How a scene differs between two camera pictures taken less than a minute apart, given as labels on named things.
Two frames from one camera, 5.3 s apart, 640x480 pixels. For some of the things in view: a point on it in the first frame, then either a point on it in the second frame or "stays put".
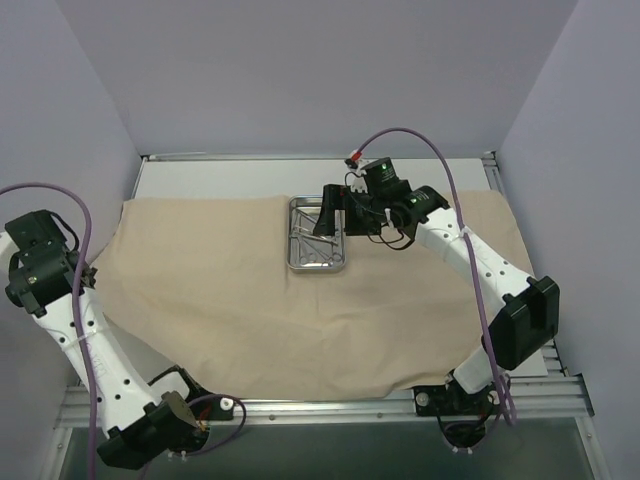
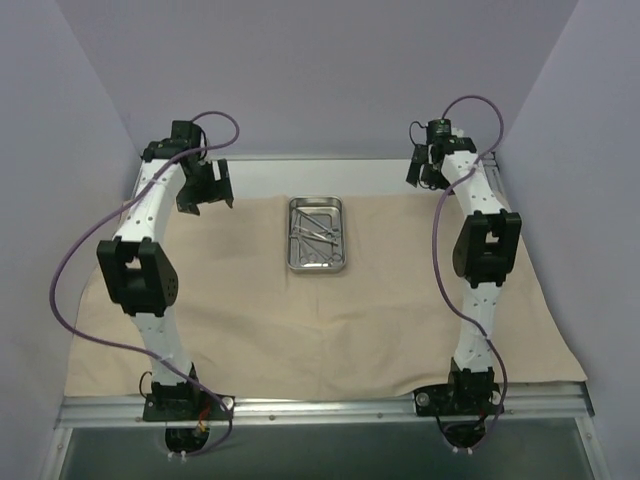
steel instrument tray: x=307 y=252 stays put
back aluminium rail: x=308 y=156 stays put
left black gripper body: x=85 y=275 to x=211 y=187
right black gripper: x=343 y=210 to x=416 y=167
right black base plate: x=452 y=400 stays put
